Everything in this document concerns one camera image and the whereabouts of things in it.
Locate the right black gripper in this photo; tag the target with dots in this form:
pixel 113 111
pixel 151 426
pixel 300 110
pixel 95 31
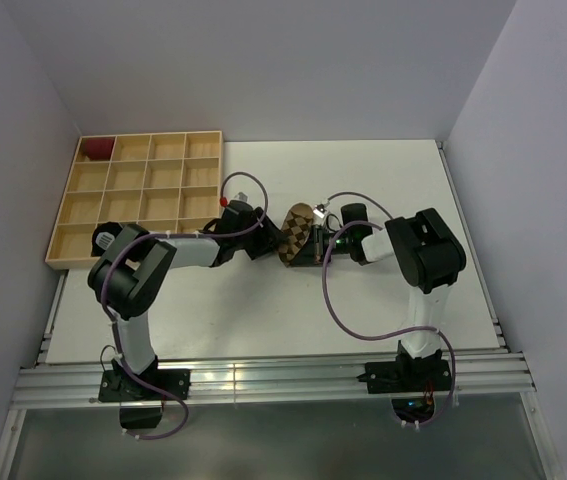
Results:
pixel 313 252

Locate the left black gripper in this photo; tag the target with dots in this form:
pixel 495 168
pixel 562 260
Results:
pixel 267 236

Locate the brown argyle sock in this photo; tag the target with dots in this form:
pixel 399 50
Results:
pixel 296 228

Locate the black sock with blue marks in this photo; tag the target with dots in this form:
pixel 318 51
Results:
pixel 106 241

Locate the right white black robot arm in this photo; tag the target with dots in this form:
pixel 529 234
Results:
pixel 429 256

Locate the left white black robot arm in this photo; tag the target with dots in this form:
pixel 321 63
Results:
pixel 132 264

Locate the wooden compartment tray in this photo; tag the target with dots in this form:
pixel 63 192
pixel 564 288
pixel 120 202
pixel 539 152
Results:
pixel 163 181

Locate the red rolled sock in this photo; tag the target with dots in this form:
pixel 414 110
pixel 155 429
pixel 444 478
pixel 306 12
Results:
pixel 98 149

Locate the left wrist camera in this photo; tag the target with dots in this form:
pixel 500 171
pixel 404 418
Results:
pixel 239 197

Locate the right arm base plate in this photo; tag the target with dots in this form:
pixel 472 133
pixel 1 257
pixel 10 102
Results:
pixel 406 375

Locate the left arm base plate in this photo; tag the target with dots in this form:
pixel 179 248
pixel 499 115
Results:
pixel 141 408

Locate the aluminium rail frame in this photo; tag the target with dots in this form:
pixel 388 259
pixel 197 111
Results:
pixel 301 417

